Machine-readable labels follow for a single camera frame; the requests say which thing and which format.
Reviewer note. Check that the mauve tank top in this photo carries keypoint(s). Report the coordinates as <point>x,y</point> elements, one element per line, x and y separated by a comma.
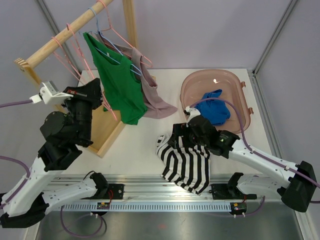
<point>157,108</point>

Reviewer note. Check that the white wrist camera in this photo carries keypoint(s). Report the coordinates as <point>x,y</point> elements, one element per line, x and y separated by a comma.
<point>190,113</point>
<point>50,95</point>

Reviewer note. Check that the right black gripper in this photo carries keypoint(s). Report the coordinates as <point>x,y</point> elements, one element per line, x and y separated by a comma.
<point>180,129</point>

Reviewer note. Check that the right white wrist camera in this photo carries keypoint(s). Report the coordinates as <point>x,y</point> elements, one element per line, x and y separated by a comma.
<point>190,113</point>

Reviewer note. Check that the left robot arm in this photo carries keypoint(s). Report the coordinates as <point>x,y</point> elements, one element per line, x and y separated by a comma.
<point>65,135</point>

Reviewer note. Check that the pink wire hanger front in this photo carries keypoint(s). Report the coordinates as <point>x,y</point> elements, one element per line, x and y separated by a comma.
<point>66,62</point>

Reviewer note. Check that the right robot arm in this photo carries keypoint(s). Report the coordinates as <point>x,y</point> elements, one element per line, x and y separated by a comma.
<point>294,184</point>

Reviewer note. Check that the pink translucent plastic basin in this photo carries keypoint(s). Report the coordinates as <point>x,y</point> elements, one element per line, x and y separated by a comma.
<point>204,81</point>

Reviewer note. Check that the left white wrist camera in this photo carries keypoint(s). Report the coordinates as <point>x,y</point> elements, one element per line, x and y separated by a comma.
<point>50,95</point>

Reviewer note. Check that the wooden clothes rack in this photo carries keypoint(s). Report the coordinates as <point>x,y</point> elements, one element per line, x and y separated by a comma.
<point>105,127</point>

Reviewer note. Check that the pink wire hanger back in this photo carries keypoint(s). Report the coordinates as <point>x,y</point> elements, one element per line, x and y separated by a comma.
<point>122,38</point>

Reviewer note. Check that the aluminium mounting rail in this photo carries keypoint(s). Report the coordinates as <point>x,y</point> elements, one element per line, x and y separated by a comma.
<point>154,194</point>

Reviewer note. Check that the green tank top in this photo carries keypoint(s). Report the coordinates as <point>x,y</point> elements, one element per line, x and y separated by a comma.
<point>121,88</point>

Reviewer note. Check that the black white striped tank top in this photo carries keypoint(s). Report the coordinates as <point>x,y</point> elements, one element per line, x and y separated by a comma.
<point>186,167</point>

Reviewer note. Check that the blue tank top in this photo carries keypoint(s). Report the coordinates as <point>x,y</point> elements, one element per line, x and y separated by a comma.
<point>215,111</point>

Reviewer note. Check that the pink wire hanger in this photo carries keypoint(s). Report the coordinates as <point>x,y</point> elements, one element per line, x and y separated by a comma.
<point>66,62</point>
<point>76,46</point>
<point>122,38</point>

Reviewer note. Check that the light blue wire hanger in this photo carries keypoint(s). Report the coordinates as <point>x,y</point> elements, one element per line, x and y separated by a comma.
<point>114,54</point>

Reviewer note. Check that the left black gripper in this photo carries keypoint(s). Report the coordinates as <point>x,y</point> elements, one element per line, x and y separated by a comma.
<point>91,93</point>

